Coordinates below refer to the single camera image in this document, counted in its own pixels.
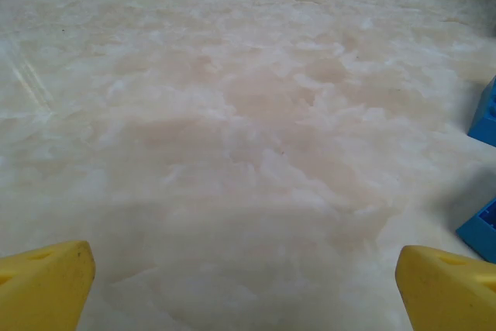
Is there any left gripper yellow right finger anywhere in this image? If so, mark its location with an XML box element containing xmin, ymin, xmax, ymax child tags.
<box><xmin>394</xmin><ymin>244</ymin><xmax>496</xmax><ymax>331</ymax></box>

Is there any blue lego brick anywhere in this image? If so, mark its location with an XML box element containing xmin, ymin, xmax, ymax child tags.
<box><xmin>455</xmin><ymin>197</ymin><xmax>496</xmax><ymax>262</ymax></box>
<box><xmin>467</xmin><ymin>75</ymin><xmax>496</xmax><ymax>143</ymax></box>

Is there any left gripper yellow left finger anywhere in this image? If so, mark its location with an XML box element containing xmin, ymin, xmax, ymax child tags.
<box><xmin>0</xmin><ymin>240</ymin><xmax>96</xmax><ymax>331</ymax></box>

